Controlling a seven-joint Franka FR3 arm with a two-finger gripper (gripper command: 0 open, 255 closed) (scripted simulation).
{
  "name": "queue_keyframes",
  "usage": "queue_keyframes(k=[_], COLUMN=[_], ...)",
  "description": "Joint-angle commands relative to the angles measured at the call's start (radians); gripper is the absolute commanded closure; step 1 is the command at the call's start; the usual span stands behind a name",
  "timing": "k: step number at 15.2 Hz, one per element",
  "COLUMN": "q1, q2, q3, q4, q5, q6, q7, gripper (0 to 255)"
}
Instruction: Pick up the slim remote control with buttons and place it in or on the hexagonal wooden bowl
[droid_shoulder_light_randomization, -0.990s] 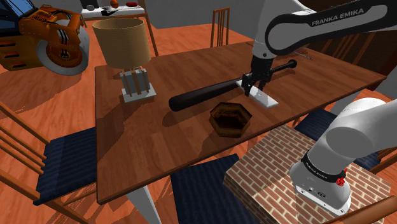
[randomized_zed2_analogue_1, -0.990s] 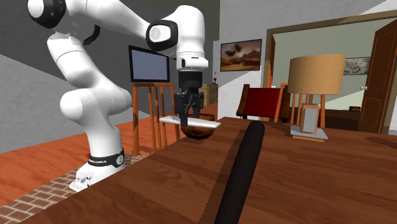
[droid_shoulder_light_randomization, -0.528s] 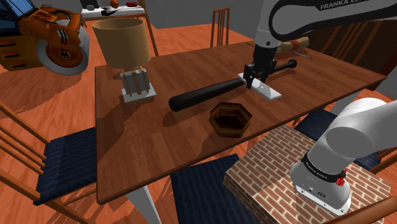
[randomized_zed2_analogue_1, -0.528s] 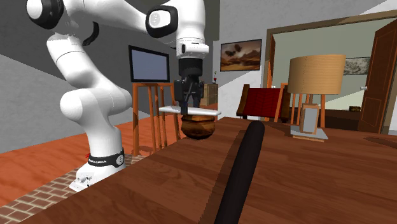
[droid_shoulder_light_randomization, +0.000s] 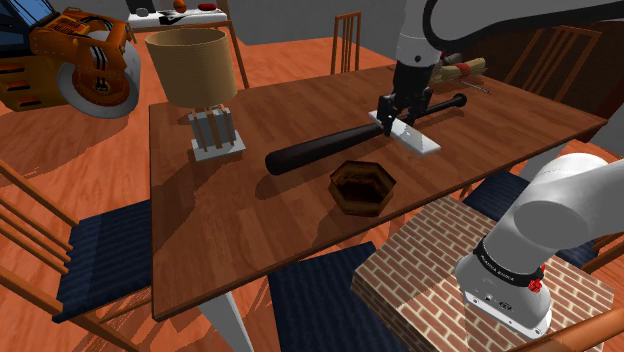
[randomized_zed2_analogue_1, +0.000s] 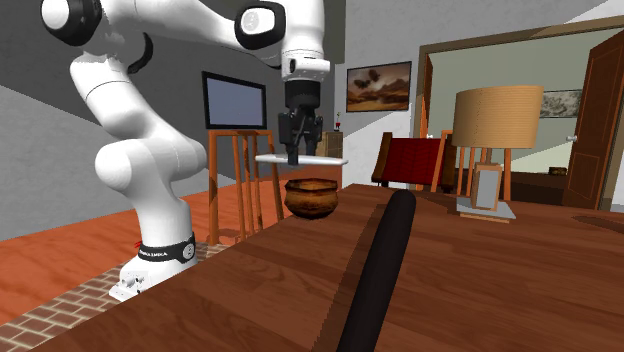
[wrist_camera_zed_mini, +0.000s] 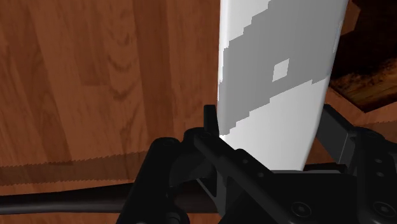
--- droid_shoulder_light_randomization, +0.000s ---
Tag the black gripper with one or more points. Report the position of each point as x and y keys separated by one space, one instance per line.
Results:
x=411 y=80

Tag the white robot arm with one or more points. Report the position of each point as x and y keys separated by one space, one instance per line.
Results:
x=560 y=204

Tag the white flat rectangular bar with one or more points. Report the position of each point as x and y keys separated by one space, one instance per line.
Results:
x=418 y=138

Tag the straw brush with red band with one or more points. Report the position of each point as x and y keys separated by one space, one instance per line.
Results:
x=456 y=70

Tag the thin grey metal rod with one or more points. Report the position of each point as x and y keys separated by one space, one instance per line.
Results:
x=475 y=87

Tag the brown hexagonal bowl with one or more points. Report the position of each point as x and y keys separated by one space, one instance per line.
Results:
x=362 y=190

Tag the wooden slat-back chair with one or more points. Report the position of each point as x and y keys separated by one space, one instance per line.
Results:
x=556 y=58
x=346 y=44

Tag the black baseball bat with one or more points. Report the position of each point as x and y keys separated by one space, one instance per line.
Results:
x=317 y=151

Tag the brick patterned robot stand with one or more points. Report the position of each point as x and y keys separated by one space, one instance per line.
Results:
x=414 y=263

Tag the wooden dining table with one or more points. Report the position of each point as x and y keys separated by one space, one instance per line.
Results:
x=234 y=214

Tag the table lamp with beige shade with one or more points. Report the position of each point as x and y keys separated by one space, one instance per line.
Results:
x=191 y=68

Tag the white-topped side table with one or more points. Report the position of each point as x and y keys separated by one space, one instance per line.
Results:
x=195 y=19

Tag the orange road roller toy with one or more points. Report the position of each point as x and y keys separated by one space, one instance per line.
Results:
x=83 y=53

